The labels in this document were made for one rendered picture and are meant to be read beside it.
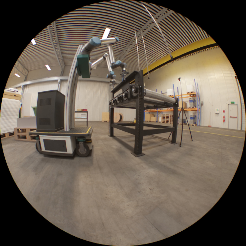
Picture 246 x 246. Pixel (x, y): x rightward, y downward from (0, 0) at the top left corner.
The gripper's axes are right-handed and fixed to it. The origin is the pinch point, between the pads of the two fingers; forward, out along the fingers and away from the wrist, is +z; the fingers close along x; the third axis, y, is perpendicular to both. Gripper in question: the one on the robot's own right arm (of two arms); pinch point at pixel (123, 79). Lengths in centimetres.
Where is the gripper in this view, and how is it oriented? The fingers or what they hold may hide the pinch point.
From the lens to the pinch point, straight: 144.9
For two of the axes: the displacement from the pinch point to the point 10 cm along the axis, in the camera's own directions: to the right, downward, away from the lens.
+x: 4.2, 0.7, -9.1
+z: -0.2, 10.0, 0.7
